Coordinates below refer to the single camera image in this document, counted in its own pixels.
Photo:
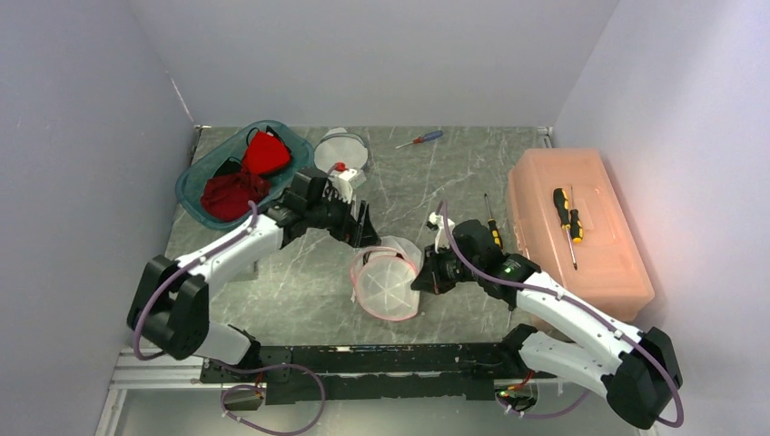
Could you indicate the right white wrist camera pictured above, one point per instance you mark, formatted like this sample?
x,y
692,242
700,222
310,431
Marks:
x,y
442,226

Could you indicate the teal plastic basin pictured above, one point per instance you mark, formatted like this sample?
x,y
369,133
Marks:
x,y
189,186

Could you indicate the red-blue small screwdriver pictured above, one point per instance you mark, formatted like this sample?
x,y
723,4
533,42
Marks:
x,y
431,136

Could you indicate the aluminium rail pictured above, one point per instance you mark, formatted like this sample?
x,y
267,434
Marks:
x,y
163,373

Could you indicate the blue-trimmed white mesh laundry bag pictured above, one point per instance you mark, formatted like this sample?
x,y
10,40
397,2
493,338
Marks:
x,y
339,145

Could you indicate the black bra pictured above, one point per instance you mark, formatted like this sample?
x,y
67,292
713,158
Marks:
x,y
230,166

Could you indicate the dark red bra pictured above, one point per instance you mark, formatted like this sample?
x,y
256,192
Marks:
x,y
227,198

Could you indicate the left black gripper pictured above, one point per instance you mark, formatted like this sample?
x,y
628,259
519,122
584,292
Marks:
x,y
367,234

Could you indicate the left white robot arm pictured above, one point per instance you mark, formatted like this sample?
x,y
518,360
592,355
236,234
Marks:
x,y
170,310

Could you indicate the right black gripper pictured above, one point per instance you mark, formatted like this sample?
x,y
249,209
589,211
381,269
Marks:
x,y
429,279

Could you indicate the yellow-black screwdriver on table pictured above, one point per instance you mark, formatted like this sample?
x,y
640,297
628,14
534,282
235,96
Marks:
x,y
492,224

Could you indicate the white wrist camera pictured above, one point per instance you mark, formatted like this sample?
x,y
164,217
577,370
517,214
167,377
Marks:
x,y
346,180
442,226

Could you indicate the large yellow-black screwdriver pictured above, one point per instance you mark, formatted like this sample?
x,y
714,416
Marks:
x,y
560,200

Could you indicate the pink-trimmed white mesh laundry bag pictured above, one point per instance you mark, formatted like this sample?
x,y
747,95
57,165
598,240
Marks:
x,y
381,278

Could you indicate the orange translucent plastic box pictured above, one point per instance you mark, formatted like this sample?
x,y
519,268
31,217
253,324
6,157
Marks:
x,y
611,274

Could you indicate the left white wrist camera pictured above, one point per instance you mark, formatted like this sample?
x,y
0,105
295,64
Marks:
x,y
346,180

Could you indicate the black base frame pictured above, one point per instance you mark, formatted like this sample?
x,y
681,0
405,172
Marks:
x,y
472,371

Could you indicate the green labelled small box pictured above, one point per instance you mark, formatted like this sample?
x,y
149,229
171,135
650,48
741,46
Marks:
x,y
249,273

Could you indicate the medium yellow-black screwdriver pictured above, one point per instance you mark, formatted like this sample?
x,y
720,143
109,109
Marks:
x,y
575,233

